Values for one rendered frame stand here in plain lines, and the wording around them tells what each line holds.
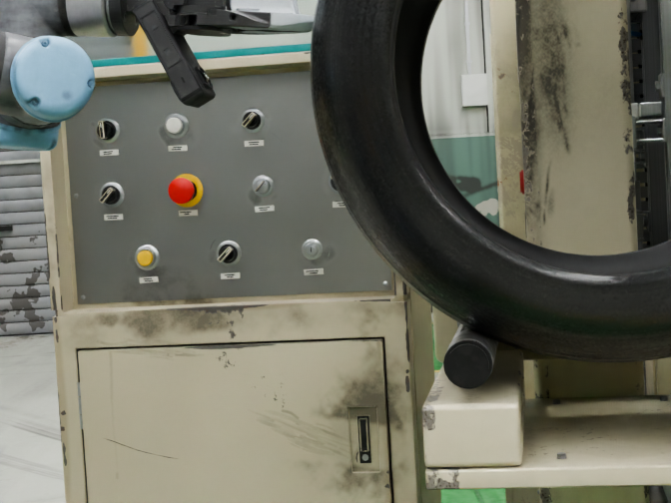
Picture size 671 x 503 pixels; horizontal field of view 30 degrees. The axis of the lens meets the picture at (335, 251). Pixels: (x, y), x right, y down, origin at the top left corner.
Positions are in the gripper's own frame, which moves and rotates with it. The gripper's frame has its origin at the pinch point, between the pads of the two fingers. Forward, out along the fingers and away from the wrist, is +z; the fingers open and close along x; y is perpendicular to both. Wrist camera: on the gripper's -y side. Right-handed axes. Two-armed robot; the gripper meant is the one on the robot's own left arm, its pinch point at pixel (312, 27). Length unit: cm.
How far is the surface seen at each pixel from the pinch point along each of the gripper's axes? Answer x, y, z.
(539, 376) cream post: 26, -38, 25
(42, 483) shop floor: 323, -143, -156
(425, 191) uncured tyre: -12.0, -15.4, 13.2
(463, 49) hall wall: 898, 77, -39
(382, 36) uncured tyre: -11.8, -1.8, 8.7
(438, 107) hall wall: 895, 29, -56
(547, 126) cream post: 25.9, -8.1, 24.0
